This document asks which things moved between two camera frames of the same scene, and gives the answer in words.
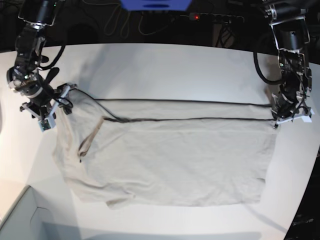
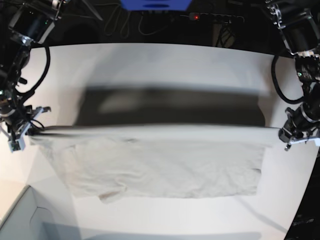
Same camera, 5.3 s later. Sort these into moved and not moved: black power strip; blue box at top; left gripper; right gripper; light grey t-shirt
Moved: light grey t-shirt; left gripper; right gripper
Not moved: blue box at top; black power strip
